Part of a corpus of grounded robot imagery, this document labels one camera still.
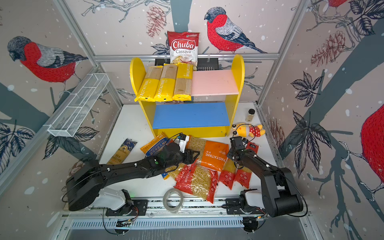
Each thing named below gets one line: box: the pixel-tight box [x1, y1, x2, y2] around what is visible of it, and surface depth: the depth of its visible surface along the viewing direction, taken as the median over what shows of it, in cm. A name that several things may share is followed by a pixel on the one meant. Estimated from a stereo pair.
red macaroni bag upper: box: [168, 158, 198, 186], surface depth 80 cm
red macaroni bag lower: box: [173, 158, 219, 204], surface depth 80 cm
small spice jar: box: [245, 108, 256, 123], surface depth 106 cm
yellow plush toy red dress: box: [233, 123, 266, 137], surface depth 99 cm
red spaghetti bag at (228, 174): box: [219, 158, 237, 190], surface depth 83 cm
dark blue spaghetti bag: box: [106, 138, 138, 165], surface depth 94 cm
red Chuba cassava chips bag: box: [167, 31, 200, 71], surface depth 85 cm
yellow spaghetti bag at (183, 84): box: [172, 62, 193, 101], surface depth 75 cm
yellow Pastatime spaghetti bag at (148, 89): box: [134, 65, 164, 102], surface depth 73 cm
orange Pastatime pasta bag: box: [186, 135, 230, 172], surface depth 91 cm
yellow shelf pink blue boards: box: [130, 54, 245, 138], surface depth 81 cm
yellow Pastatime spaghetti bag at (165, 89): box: [154, 63, 178, 102], surface depth 74 cm
